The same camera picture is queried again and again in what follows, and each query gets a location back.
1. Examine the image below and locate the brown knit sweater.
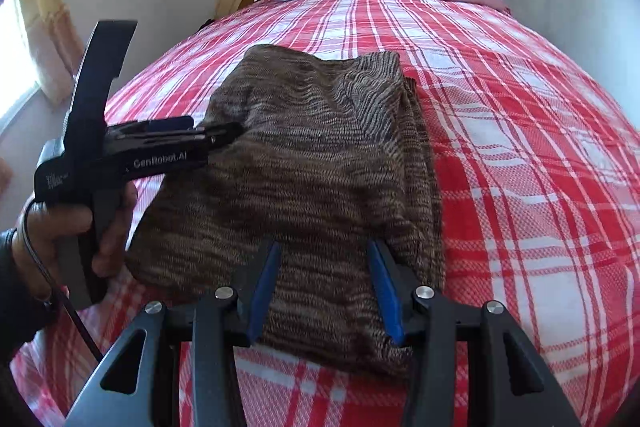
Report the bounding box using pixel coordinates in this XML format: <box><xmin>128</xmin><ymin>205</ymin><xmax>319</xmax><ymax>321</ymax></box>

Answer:
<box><xmin>124</xmin><ymin>44</ymin><xmax>447</xmax><ymax>383</ymax></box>

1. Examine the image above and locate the black cable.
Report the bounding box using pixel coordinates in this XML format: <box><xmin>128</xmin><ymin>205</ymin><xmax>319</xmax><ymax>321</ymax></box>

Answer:
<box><xmin>22</xmin><ymin>202</ymin><xmax>106</xmax><ymax>363</ymax></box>

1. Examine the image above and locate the yellow side window curtain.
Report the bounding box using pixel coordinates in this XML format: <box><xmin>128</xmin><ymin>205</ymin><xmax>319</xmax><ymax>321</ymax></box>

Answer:
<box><xmin>20</xmin><ymin>0</ymin><xmax>86</xmax><ymax>106</ymax></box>

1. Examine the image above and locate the person's left forearm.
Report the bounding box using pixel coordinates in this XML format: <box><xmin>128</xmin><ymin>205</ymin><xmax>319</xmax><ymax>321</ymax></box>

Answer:
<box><xmin>0</xmin><ymin>227</ymin><xmax>66</xmax><ymax>363</ymax></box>

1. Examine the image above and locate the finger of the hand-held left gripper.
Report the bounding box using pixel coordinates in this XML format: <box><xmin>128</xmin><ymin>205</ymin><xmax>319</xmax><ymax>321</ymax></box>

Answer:
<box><xmin>107</xmin><ymin>122</ymin><xmax>246</xmax><ymax>154</ymax></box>
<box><xmin>107</xmin><ymin>116</ymin><xmax>196</xmax><ymax>138</ymax></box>

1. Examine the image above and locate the person's left hand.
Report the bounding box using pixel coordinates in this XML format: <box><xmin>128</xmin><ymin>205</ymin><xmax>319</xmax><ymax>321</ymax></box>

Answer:
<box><xmin>14</xmin><ymin>183</ymin><xmax>140</xmax><ymax>303</ymax></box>

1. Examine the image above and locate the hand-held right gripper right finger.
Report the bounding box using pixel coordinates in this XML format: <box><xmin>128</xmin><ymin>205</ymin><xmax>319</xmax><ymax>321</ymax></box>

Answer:
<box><xmin>367</xmin><ymin>238</ymin><xmax>583</xmax><ymax>427</ymax></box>

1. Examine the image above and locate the side window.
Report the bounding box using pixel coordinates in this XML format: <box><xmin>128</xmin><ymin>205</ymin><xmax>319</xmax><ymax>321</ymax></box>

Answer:
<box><xmin>0</xmin><ymin>0</ymin><xmax>41</xmax><ymax>132</ymax></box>

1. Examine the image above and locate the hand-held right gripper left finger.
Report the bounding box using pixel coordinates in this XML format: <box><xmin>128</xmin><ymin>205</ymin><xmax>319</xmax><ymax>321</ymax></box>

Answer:
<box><xmin>62</xmin><ymin>239</ymin><xmax>283</xmax><ymax>427</ymax></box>

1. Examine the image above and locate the red plaid bed sheet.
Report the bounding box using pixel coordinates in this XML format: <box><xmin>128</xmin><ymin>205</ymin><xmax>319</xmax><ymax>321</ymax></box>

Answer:
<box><xmin>10</xmin><ymin>0</ymin><xmax>640</xmax><ymax>427</ymax></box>

